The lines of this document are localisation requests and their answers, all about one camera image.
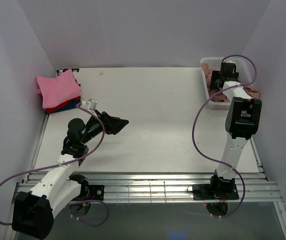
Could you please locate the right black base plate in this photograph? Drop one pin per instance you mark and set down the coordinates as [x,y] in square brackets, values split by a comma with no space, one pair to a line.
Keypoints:
[206,192]

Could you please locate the folded pink t shirt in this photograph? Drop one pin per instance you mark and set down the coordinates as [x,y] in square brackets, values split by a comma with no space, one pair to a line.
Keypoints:
[46,84]

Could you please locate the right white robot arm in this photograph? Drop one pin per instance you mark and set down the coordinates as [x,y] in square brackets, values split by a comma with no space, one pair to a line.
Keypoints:
[241,123]

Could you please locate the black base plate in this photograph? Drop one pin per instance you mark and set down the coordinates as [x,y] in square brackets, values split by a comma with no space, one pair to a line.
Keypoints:
[91,192]
[206,192]

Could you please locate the dusty pink t shirt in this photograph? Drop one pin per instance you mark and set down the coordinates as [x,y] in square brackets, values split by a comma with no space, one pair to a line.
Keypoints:
[250,91]

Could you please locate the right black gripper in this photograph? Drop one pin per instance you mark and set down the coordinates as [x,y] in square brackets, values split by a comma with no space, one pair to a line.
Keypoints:
[215,76]

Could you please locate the folded red t shirt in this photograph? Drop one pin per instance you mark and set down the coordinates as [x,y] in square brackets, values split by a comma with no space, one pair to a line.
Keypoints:
[67,105]

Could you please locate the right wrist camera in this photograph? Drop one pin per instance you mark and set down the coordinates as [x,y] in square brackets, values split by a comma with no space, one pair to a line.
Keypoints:
[229,61]

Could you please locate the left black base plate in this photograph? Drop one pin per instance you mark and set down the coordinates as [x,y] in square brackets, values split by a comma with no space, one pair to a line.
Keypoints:
[91,192]

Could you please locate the aluminium frame rail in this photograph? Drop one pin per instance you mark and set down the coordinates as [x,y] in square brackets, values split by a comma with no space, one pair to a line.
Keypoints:
[175,188]

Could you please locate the folded blue t shirt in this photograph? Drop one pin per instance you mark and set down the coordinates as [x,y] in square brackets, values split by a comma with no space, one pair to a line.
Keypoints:
[61,98]

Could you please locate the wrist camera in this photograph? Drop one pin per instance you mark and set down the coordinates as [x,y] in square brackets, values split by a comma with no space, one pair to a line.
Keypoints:
[229,61]
[90,104]

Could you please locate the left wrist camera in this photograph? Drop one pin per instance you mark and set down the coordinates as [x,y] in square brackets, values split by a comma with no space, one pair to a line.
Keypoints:
[90,104]

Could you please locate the white plastic basket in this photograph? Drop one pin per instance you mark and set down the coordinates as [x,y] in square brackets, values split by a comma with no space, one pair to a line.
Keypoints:
[210,64]

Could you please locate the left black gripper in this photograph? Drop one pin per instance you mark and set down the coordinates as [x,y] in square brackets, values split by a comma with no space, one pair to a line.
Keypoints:
[111,125]

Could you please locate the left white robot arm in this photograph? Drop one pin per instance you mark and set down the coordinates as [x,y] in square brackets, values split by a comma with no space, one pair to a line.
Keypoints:
[35,211]

